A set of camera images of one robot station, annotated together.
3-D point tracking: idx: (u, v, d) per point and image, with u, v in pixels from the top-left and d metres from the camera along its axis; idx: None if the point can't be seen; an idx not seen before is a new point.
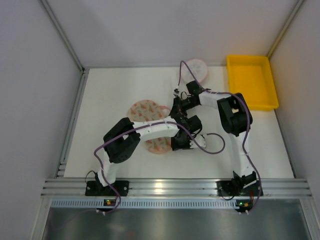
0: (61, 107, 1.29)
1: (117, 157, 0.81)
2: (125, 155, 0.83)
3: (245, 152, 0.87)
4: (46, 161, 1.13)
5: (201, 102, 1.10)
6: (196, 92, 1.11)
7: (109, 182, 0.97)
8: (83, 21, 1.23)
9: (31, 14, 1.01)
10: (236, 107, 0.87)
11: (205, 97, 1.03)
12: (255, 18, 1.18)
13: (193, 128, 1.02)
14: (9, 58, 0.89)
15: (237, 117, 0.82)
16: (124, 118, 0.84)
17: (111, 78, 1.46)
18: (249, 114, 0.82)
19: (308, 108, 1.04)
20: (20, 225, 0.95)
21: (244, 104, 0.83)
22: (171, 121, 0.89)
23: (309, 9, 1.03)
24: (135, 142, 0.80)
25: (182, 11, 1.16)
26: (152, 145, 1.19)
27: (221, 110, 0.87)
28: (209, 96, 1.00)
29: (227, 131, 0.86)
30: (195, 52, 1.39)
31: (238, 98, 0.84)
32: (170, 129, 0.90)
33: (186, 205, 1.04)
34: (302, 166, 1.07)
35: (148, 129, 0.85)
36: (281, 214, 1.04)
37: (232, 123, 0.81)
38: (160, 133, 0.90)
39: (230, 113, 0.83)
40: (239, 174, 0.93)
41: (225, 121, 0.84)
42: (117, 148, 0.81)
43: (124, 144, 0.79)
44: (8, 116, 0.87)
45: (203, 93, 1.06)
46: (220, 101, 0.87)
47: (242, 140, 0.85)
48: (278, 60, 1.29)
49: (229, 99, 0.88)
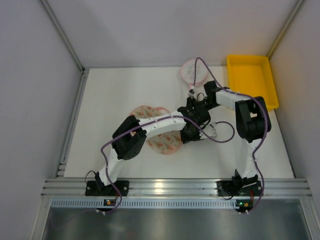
0: (62, 107, 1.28)
1: (126, 154, 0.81)
2: (134, 152, 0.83)
3: (253, 158, 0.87)
4: (46, 161, 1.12)
5: (217, 101, 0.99)
6: (214, 91, 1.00)
7: (111, 180, 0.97)
8: (84, 21, 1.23)
9: (31, 13, 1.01)
10: (254, 112, 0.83)
11: (223, 96, 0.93)
12: (256, 19, 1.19)
13: (200, 120, 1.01)
14: (9, 57, 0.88)
15: (255, 123, 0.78)
16: (130, 116, 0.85)
17: (111, 78, 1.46)
18: (267, 121, 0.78)
19: (309, 108, 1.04)
20: (20, 225, 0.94)
21: (264, 110, 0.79)
22: (177, 115, 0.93)
23: (309, 9, 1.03)
24: (142, 139, 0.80)
25: (182, 11, 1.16)
26: (165, 146, 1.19)
27: (238, 113, 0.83)
28: (227, 96, 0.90)
29: (241, 135, 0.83)
30: (195, 52, 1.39)
31: (259, 103, 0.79)
32: (177, 124, 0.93)
33: (186, 205, 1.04)
34: (302, 166, 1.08)
35: (154, 125, 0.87)
36: (281, 214, 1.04)
37: (249, 128, 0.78)
38: (167, 128, 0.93)
39: (248, 118, 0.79)
40: (241, 175, 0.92)
41: (241, 124, 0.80)
42: (125, 145, 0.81)
43: (131, 141, 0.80)
44: (8, 115, 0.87)
45: (221, 91, 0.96)
46: (239, 103, 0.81)
47: (253, 148, 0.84)
48: (278, 61, 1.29)
49: (248, 103, 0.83)
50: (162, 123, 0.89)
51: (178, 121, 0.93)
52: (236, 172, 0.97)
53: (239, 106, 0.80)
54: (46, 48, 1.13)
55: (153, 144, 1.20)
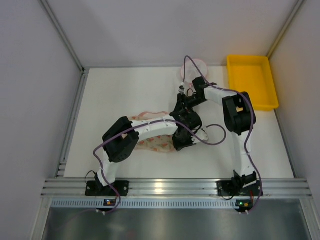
0: (61, 107, 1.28)
1: (117, 156, 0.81)
2: (125, 154, 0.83)
3: (246, 152, 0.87)
4: (46, 161, 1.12)
5: (206, 97, 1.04)
6: (202, 86, 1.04)
7: (108, 182, 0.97)
8: (84, 21, 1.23)
9: (31, 13, 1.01)
10: (240, 106, 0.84)
11: (210, 92, 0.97)
12: (255, 19, 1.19)
13: (192, 125, 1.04)
14: (10, 58, 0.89)
15: (241, 116, 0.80)
16: (122, 117, 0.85)
17: (111, 78, 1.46)
18: (253, 115, 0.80)
19: (308, 108, 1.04)
20: (20, 226, 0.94)
21: (250, 103, 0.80)
22: (169, 119, 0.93)
23: (308, 10, 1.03)
24: (134, 141, 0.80)
25: (182, 12, 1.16)
26: (170, 144, 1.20)
27: (224, 107, 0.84)
28: (215, 92, 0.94)
29: (229, 128, 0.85)
30: (195, 52, 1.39)
31: (244, 98, 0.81)
32: (169, 128, 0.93)
33: (186, 205, 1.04)
34: (302, 166, 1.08)
35: (147, 127, 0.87)
36: (281, 214, 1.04)
37: (236, 122, 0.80)
38: (159, 132, 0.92)
39: (235, 112, 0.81)
40: (239, 174, 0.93)
41: (229, 119, 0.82)
42: (116, 148, 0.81)
43: (122, 144, 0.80)
44: (7, 115, 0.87)
45: (209, 88, 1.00)
46: (225, 99, 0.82)
47: (244, 140, 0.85)
48: (278, 61, 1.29)
49: (234, 98, 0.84)
50: (155, 125, 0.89)
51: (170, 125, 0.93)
52: (235, 173, 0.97)
53: (226, 101, 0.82)
54: (47, 49, 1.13)
55: (158, 147, 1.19)
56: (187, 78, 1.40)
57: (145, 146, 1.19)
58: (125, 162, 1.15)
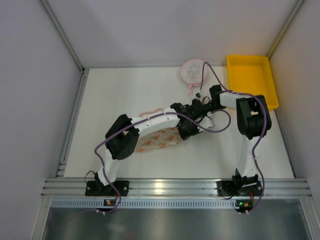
0: (62, 107, 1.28)
1: (120, 153, 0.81)
2: (127, 151, 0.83)
3: (253, 156, 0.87)
4: (46, 161, 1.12)
5: (221, 103, 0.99)
6: (218, 94, 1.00)
7: (110, 180, 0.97)
8: (83, 21, 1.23)
9: (30, 13, 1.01)
10: (255, 110, 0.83)
11: (225, 97, 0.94)
12: (255, 19, 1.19)
13: (195, 114, 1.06)
14: (9, 58, 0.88)
15: (255, 120, 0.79)
16: (122, 115, 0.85)
17: (111, 78, 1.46)
18: (267, 119, 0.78)
19: (308, 108, 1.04)
20: (20, 226, 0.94)
21: (264, 107, 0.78)
22: (170, 112, 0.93)
23: (309, 9, 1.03)
24: (135, 138, 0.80)
25: (182, 11, 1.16)
26: (176, 136, 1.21)
27: (239, 110, 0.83)
28: (230, 95, 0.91)
29: (241, 131, 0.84)
30: (195, 52, 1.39)
31: (260, 101, 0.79)
32: (170, 120, 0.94)
33: (186, 205, 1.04)
34: (302, 166, 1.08)
35: (147, 123, 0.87)
36: (281, 214, 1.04)
37: (249, 125, 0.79)
38: (160, 126, 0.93)
39: (248, 114, 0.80)
40: (241, 174, 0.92)
41: (242, 121, 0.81)
42: (118, 145, 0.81)
43: (125, 140, 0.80)
44: (7, 115, 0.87)
45: (225, 92, 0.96)
46: (239, 101, 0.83)
47: (253, 145, 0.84)
48: (278, 61, 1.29)
49: (249, 101, 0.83)
50: (155, 120, 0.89)
51: (171, 118, 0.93)
52: (236, 172, 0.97)
53: (240, 102, 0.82)
54: (47, 49, 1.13)
55: (165, 142, 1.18)
56: (187, 79, 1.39)
57: (151, 146, 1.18)
58: (125, 162, 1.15)
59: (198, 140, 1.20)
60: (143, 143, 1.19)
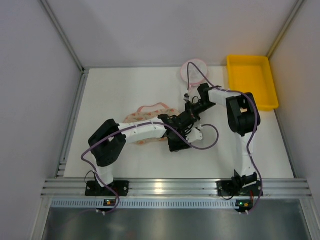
0: (62, 107, 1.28)
1: (104, 160, 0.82)
2: (112, 158, 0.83)
3: (249, 153, 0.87)
4: (46, 161, 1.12)
5: (211, 99, 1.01)
6: (207, 90, 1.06)
7: (105, 183, 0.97)
8: (83, 21, 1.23)
9: (31, 13, 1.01)
10: (244, 107, 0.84)
11: (214, 94, 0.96)
12: (255, 19, 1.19)
13: (182, 126, 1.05)
14: (9, 58, 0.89)
15: (245, 117, 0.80)
16: (109, 120, 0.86)
17: (111, 78, 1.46)
18: (257, 115, 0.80)
19: (308, 108, 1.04)
20: (20, 226, 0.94)
21: (254, 104, 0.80)
22: (158, 122, 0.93)
23: (308, 10, 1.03)
24: (121, 144, 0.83)
25: (182, 12, 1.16)
26: None
27: (229, 108, 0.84)
28: (219, 94, 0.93)
29: (233, 129, 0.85)
30: (195, 52, 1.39)
31: (248, 98, 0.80)
32: (158, 130, 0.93)
33: (186, 205, 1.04)
34: (302, 166, 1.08)
35: (134, 130, 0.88)
36: (281, 214, 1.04)
37: (240, 123, 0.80)
38: (147, 135, 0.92)
39: (238, 113, 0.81)
40: (240, 174, 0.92)
41: (233, 119, 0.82)
42: (103, 152, 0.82)
43: (110, 147, 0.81)
44: (7, 115, 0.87)
45: (213, 89, 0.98)
46: (229, 99, 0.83)
47: (247, 141, 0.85)
48: (278, 61, 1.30)
49: (238, 99, 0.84)
50: (142, 128, 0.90)
51: (158, 128, 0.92)
52: (235, 173, 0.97)
53: (230, 102, 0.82)
54: (47, 49, 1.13)
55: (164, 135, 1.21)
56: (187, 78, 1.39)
57: (150, 139, 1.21)
58: (125, 162, 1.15)
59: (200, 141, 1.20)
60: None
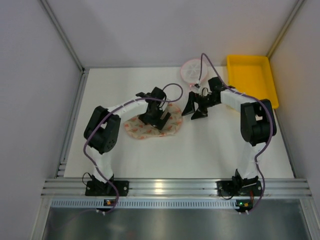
0: (62, 107, 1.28)
1: (105, 145, 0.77)
2: (113, 141, 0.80)
3: (255, 161, 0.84)
4: (46, 160, 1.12)
5: (222, 101, 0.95)
6: (219, 88, 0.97)
7: (107, 178, 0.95)
8: (83, 21, 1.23)
9: (31, 13, 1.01)
10: (260, 114, 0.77)
11: (227, 96, 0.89)
12: (256, 19, 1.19)
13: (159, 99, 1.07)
14: (9, 58, 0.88)
15: (260, 125, 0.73)
16: (97, 107, 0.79)
17: (111, 78, 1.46)
18: (273, 124, 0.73)
19: (308, 108, 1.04)
20: (20, 226, 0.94)
21: (270, 114, 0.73)
22: (139, 98, 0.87)
23: (309, 10, 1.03)
24: (117, 123, 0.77)
25: (182, 11, 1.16)
26: (174, 125, 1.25)
27: (243, 115, 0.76)
28: (233, 96, 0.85)
29: (245, 138, 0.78)
30: (195, 52, 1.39)
31: (265, 106, 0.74)
32: (142, 106, 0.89)
33: (186, 205, 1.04)
34: (302, 166, 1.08)
35: (123, 109, 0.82)
36: (281, 214, 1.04)
37: (253, 131, 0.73)
38: (134, 113, 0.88)
39: (253, 121, 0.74)
40: (241, 175, 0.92)
41: (246, 127, 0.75)
42: (102, 137, 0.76)
43: (107, 130, 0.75)
44: (7, 115, 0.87)
45: (226, 91, 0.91)
46: (244, 105, 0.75)
47: (256, 152, 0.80)
48: (278, 61, 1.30)
49: (254, 105, 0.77)
50: (130, 106, 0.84)
51: (142, 103, 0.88)
52: (236, 172, 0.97)
53: (245, 108, 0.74)
54: (47, 49, 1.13)
55: (164, 131, 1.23)
56: (187, 78, 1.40)
57: (152, 134, 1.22)
58: (125, 163, 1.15)
59: (200, 141, 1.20)
60: (145, 132, 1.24)
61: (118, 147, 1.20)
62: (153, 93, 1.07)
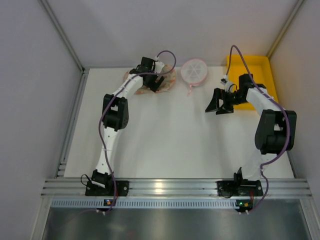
0: (62, 107, 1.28)
1: (122, 123, 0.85)
2: (126, 118, 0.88)
3: (260, 168, 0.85)
4: (46, 160, 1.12)
5: (247, 98, 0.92)
6: (248, 85, 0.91)
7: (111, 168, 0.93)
8: (84, 21, 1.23)
9: (31, 14, 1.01)
10: (280, 125, 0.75)
11: (255, 96, 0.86)
12: (255, 19, 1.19)
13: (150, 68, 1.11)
14: (9, 58, 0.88)
15: (276, 136, 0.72)
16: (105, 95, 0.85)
17: (111, 78, 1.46)
18: (289, 139, 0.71)
19: (308, 108, 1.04)
20: (20, 226, 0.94)
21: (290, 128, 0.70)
22: (134, 75, 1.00)
23: (309, 10, 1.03)
24: (126, 102, 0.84)
25: (182, 12, 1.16)
26: (168, 83, 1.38)
27: (261, 120, 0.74)
28: (260, 98, 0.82)
29: (256, 142, 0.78)
30: (195, 52, 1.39)
31: (288, 120, 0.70)
32: (138, 81, 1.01)
33: (186, 205, 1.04)
34: (302, 166, 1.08)
35: (125, 90, 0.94)
36: (281, 214, 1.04)
37: (267, 140, 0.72)
38: (133, 90, 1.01)
39: (270, 130, 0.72)
40: (243, 176, 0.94)
41: (261, 134, 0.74)
42: (117, 117, 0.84)
43: (120, 110, 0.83)
44: (7, 115, 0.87)
45: (254, 89, 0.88)
46: (266, 112, 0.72)
47: (265, 161, 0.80)
48: (278, 61, 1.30)
49: (278, 114, 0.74)
50: (129, 86, 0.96)
51: (137, 79, 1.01)
52: (239, 170, 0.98)
53: (266, 115, 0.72)
54: (47, 49, 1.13)
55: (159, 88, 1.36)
56: (187, 78, 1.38)
57: (148, 91, 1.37)
58: (125, 162, 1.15)
59: (200, 141, 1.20)
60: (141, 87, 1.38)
61: (118, 146, 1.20)
62: (142, 64, 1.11)
